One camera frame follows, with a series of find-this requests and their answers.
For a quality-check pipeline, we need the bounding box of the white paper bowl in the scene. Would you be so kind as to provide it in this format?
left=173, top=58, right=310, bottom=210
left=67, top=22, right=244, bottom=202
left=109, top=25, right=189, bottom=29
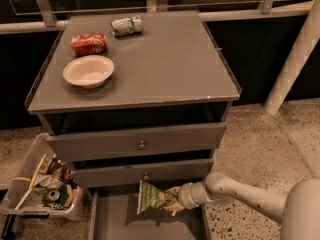
left=63, top=55, right=114, bottom=89

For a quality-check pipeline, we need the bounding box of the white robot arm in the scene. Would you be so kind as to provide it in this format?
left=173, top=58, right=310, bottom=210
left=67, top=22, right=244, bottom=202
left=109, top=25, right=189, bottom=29
left=165, top=172, right=320, bottom=240

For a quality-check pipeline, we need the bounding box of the grey top drawer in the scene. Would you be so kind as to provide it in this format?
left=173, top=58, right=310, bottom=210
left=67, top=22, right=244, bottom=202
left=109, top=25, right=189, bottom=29
left=47, top=122, right=226, bottom=162

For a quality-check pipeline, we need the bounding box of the brown snack wrapper in bin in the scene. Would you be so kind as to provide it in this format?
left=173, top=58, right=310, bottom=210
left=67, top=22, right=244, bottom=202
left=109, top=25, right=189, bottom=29
left=39, top=154, right=74, bottom=185

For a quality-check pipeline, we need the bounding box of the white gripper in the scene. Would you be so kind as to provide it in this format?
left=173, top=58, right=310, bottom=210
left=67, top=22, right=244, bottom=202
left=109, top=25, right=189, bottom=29
left=163, top=182, right=212, bottom=216

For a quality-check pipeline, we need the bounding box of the grey middle drawer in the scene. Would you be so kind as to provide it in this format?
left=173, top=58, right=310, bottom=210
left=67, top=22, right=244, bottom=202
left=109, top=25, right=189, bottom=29
left=72, top=158, right=213, bottom=188

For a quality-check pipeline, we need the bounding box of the red soda can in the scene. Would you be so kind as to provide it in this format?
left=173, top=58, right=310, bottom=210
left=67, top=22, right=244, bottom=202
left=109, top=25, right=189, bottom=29
left=70, top=33, right=107, bottom=56

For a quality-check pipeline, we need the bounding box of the grey drawer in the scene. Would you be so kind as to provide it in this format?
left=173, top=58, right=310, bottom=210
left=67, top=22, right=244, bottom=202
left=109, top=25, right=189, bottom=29
left=72, top=158, right=213, bottom=188
left=47, top=122, right=226, bottom=162
left=88, top=184, right=212, bottom=240

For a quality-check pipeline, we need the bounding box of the grey drawer cabinet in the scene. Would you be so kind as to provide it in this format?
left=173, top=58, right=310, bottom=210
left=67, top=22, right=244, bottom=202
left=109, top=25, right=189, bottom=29
left=24, top=11, right=242, bottom=240

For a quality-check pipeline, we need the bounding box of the clear plastic trash bin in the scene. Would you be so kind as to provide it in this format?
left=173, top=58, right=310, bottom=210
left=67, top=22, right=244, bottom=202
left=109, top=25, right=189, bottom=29
left=1, top=133, right=84, bottom=221

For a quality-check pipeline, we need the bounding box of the metal railing with glass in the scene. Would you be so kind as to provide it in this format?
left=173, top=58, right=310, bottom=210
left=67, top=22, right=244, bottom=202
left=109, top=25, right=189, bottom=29
left=0, top=0, right=315, bottom=35

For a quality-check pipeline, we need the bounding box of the green jalapeno chip bag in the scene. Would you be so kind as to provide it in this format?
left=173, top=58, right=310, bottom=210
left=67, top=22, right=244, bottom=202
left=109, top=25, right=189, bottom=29
left=137, top=181, right=176, bottom=214

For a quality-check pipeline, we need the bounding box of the grey bottom drawer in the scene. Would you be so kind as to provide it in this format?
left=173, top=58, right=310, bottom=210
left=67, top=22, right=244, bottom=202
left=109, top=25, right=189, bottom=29
left=88, top=184, right=212, bottom=240

